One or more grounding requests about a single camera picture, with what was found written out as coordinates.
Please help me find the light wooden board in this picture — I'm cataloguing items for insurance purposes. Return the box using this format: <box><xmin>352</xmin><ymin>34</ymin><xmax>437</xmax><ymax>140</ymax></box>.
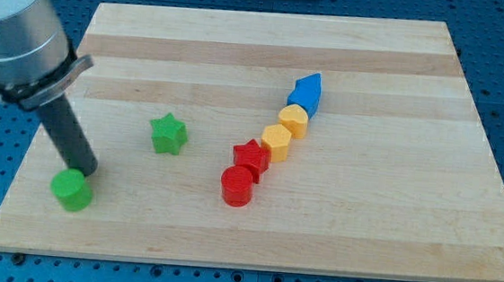
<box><xmin>0</xmin><ymin>4</ymin><xmax>504</xmax><ymax>282</ymax></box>

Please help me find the red star block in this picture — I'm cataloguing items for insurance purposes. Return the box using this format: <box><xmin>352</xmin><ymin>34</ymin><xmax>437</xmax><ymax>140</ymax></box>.
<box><xmin>233</xmin><ymin>139</ymin><xmax>271</xmax><ymax>184</ymax></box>

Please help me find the yellow hexagon block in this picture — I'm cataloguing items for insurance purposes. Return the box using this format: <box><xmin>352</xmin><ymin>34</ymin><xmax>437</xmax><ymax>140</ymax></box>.
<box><xmin>261</xmin><ymin>124</ymin><xmax>292</xmax><ymax>163</ymax></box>

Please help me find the yellow heart block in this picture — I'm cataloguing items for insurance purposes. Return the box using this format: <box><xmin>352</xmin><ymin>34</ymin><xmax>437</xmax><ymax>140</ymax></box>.
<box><xmin>278</xmin><ymin>103</ymin><xmax>309</xmax><ymax>139</ymax></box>

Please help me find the blue arrow-shaped block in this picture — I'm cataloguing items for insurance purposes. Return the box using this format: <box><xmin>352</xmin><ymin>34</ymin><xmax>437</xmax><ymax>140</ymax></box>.
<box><xmin>287</xmin><ymin>73</ymin><xmax>322</xmax><ymax>119</ymax></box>

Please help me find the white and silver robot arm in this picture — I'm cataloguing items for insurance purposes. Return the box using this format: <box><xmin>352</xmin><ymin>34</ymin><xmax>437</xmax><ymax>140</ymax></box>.
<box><xmin>0</xmin><ymin>0</ymin><xmax>93</xmax><ymax>110</ymax></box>

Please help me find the green cylinder block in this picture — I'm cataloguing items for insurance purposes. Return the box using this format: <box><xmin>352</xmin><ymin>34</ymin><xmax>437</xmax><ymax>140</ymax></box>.
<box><xmin>50</xmin><ymin>168</ymin><xmax>93</xmax><ymax>212</ymax></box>

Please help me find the green star block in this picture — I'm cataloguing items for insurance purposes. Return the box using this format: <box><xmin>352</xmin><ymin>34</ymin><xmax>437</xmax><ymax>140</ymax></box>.
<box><xmin>150</xmin><ymin>113</ymin><xmax>188</xmax><ymax>155</ymax></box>

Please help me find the red cylinder block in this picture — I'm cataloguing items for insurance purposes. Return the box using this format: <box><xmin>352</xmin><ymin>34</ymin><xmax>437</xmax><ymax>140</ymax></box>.
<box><xmin>221</xmin><ymin>165</ymin><xmax>253</xmax><ymax>207</ymax></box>

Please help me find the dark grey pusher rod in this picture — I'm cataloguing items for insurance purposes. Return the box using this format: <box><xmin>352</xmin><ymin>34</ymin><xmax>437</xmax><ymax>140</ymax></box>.
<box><xmin>36</xmin><ymin>94</ymin><xmax>98</xmax><ymax>177</ymax></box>

